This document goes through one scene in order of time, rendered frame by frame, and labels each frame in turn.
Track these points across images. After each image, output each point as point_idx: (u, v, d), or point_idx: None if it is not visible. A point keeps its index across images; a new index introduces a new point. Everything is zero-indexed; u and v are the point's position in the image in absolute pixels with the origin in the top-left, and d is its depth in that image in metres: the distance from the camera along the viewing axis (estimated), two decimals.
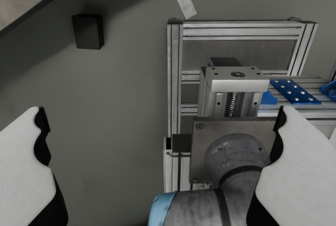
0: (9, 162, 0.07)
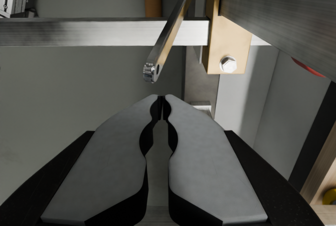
0: (121, 138, 0.08)
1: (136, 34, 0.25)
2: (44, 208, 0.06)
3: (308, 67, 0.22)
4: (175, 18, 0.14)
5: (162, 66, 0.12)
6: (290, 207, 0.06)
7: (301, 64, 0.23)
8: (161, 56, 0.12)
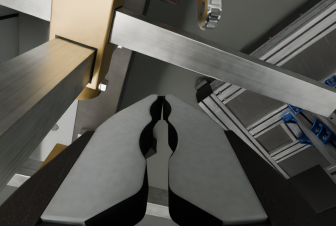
0: (121, 138, 0.08)
1: None
2: (44, 208, 0.06)
3: None
4: None
5: None
6: (290, 207, 0.06)
7: None
8: None
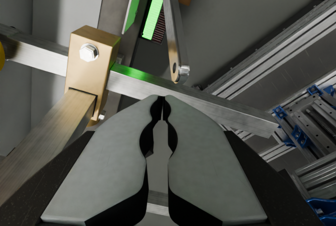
0: (121, 138, 0.08)
1: None
2: (44, 208, 0.06)
3: None
4: (166, 19, 0.14)
5: (176, 46, 0.11)
6: (290, 207, 0.06)
7: None
8: (171, 60, 0.11)
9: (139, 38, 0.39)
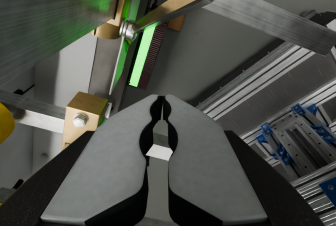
0: (121, 138, 0.08)
1: None
2: (44, 208, 0.06)
3: None
4: (166, 17, 0.14)
5: None
6: (290, 207, 0.06)
7: None
8: None
9: (127, 85, 0.46)
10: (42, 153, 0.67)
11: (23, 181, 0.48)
